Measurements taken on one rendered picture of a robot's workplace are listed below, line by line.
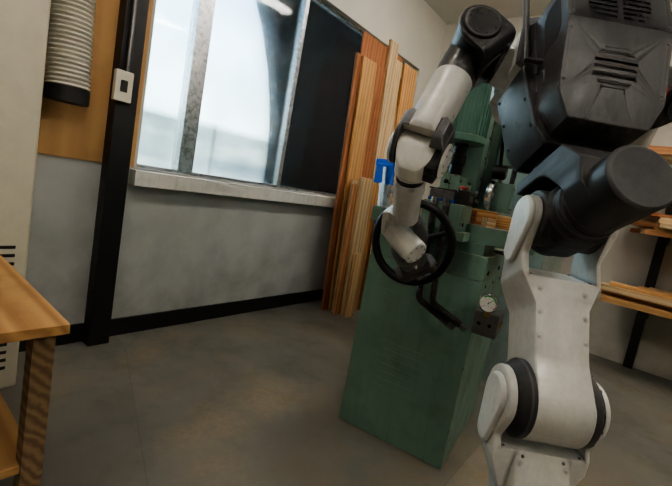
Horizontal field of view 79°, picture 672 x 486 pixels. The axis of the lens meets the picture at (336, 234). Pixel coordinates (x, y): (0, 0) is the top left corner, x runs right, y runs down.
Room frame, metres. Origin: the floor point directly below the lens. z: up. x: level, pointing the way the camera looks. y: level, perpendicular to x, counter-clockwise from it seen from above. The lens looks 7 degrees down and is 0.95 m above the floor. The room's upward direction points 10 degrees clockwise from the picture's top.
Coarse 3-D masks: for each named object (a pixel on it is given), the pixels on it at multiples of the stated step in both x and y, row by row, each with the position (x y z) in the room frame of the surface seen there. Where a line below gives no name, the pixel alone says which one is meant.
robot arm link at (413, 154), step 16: (400, 144) 0.90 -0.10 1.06; (416, 144) 0.89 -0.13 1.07; (400, 160) 0.90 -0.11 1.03; (416, 160) 0.88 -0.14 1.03; (432, 160) 0.87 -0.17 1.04; (400, 176) 0.91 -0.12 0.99; (416, 176) 0.89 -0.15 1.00; (432, 176) 0.88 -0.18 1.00; (400, 192) 0.93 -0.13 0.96; (416, 192) 0.92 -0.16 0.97; (400, 208) 0.96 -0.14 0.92; (416, 208) 0.97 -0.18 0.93
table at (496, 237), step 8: (376, 208) 1.62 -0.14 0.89; (384, 208) 1.60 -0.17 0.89; (376, 216) 1.61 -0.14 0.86; (472, 224) 1.44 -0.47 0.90; (432, 232) 1.40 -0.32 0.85; (456, 232) 1.36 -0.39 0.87; (464, 232) 1.40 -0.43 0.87; (472, 232) 1.43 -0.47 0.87; (480, 232) 1.42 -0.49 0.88; (488, 232) 1.40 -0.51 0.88; (496, 232) 1.39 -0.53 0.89; (504, 232) 1.38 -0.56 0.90; (456, 240) 1.36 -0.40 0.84; (464, 240) 1.37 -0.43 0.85; (472, 240) 1.43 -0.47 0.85; (480, 240) 1.41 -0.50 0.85; (488, 240) 1.40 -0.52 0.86; (496, 240) 1.39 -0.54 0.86; (504, 240) 1.37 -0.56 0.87
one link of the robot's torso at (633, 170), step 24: (552, 168) 0.80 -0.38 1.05; (576, 168) 0.71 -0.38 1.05; (600, 168) 0.66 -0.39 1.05; (624, 168) 0.64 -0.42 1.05; (648, 168) 0.65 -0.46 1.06; (528, 192) 0.92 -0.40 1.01; (576, 192) 0.71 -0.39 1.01; (600, 192) 0.66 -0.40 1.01; (624, 192) 0.63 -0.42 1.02; (648, 192) 0.63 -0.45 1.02; (576, 216) 0.72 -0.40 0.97; (600, 216) 0.68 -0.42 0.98; (624, 216) 0.65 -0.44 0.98
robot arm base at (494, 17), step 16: (464, 16) 0.92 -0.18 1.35; (480, 16) 0.92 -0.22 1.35; (496, 16) 0.92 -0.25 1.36; (464, 32) 0.91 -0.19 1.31; (480, 32) 0.90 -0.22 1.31; (496, 32) 0.90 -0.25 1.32; (512, 32) 0.92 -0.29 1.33; (480, 48) 0.90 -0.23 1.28; (496, 48) 0.91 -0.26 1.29; (480, 64) 0.92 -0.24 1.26; (480, 80) 0.99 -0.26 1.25
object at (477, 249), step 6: (444, 240) 1.47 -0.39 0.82; (444, 246) 1.47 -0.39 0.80; (456, 246) 1.45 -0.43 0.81; (462, 246) 1.44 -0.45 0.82; (468, 246) 1.43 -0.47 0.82; (474, 246) 1.42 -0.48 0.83; (480, 246) 1.41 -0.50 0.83; (486, 246) 1.42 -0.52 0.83; (468, 252) 1.43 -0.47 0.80; (474, 252) 1.42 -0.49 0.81; (480, 252) 1.41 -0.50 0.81; (486, 252) 1.45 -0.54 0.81; (492, 252) 1.56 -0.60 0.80
